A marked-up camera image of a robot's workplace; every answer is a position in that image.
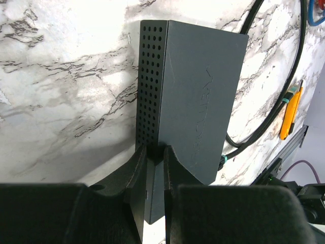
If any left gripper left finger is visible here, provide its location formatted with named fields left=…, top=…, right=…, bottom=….
left=1, top=146, right=147, bottom=243

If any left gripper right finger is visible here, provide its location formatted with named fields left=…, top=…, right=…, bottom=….
left=164, top=146, right=315, bottom=243

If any dark grey network switch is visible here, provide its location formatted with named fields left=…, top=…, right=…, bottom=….
left=136, top=20, right=248, bottom=224

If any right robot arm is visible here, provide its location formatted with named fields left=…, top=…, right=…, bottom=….
left=252, top=174, right=324, bottom=225

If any yellow utility knife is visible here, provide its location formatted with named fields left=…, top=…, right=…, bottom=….
left=280, top=80, right=303, bottom=140

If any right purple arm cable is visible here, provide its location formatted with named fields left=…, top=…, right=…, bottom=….
left=280, top=160, right=322, bottom=184

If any aluminium front rail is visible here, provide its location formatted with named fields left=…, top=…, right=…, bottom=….
left=252, top=125, right=309, bottom=185

